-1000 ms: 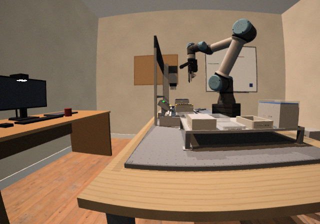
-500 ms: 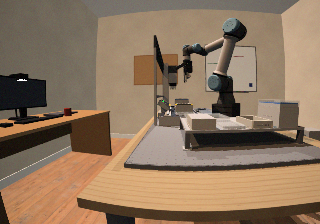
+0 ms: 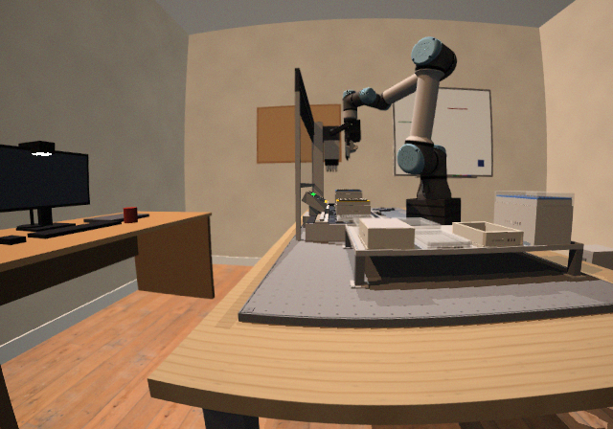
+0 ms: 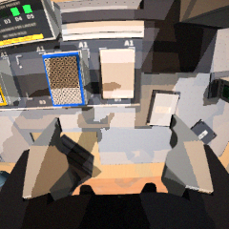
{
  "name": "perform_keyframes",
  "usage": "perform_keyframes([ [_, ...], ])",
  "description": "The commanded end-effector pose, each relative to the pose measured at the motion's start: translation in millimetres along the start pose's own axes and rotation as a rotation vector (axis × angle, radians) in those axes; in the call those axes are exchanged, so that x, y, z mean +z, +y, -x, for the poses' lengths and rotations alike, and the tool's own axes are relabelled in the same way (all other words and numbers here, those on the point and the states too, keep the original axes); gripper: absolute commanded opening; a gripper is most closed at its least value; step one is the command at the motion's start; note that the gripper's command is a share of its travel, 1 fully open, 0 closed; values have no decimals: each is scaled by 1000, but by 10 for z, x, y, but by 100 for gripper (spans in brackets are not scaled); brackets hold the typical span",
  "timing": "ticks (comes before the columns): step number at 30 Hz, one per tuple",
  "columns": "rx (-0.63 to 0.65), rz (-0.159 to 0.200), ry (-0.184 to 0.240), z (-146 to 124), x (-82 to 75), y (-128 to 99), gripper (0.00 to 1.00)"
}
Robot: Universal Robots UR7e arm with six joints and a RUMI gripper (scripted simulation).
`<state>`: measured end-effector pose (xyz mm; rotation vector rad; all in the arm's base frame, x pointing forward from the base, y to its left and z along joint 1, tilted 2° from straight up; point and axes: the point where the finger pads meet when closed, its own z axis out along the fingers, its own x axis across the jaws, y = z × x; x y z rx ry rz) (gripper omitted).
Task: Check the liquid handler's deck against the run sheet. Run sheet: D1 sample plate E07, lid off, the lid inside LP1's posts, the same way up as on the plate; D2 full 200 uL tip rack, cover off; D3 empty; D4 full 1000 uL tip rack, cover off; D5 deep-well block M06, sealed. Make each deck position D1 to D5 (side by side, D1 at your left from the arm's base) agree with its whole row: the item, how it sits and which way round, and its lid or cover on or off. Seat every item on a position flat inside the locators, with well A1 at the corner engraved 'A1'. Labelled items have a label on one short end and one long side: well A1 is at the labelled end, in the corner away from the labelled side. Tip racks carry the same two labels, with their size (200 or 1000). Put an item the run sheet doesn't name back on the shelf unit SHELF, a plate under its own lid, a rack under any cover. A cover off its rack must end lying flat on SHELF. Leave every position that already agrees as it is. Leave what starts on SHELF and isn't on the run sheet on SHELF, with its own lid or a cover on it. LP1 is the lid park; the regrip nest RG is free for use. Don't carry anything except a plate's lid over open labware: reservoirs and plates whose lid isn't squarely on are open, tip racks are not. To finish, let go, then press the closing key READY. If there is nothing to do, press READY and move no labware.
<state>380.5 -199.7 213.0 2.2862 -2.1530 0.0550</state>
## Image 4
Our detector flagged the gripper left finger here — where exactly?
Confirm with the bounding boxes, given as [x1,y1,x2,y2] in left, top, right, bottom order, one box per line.
[0,117,74,229]

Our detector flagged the yellow tip rack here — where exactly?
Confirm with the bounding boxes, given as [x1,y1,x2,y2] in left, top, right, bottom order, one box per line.
[0,59,19,105]

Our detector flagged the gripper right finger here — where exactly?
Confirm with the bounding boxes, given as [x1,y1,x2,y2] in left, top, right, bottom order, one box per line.
[161,114,229,229]

